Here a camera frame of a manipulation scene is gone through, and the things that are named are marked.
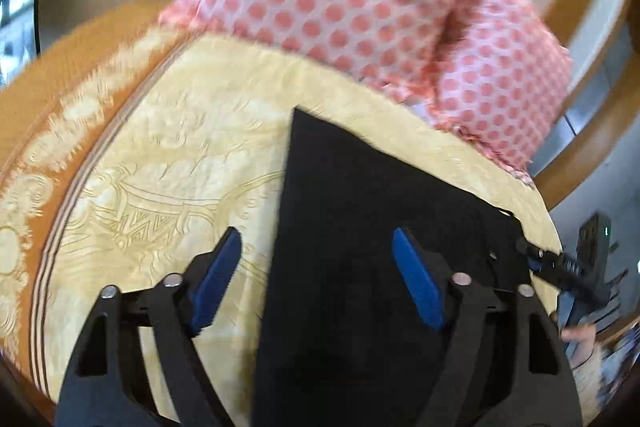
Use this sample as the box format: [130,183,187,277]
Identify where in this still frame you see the black pants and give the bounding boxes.
[252,110,529,426]

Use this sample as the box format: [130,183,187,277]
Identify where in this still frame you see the person's right hand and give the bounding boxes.
[561,323,597,359]

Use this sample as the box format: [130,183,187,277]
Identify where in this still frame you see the cream and orange bedspread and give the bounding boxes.
[1,2,560,426]

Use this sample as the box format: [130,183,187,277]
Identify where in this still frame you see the small pink polka-dot pillow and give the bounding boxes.
[426,0,573,182]

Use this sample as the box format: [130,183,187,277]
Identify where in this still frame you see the wooden door frame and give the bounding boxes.
[534,0,639,209]

